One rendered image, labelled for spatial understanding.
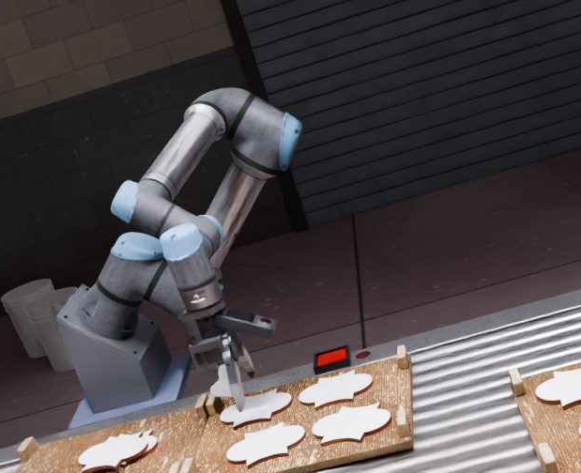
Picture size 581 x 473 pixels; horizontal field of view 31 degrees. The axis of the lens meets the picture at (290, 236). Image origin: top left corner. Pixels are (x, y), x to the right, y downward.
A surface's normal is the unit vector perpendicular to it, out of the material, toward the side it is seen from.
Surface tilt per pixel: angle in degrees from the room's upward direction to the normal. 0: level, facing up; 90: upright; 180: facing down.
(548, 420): 0
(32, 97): 90
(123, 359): 90
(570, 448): 0
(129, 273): 88
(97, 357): 90
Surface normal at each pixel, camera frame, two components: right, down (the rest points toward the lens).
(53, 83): -0.04, 0.29
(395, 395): -0.30, -0.92
